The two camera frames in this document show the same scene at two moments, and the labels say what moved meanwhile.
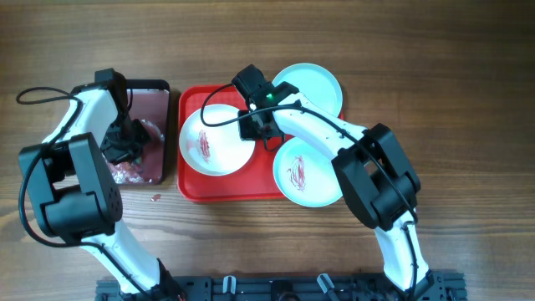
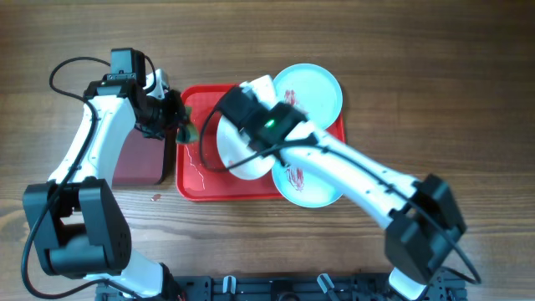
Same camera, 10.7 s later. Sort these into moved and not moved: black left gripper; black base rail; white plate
Moved: white plate; black left gripper
Not moved: black base rail
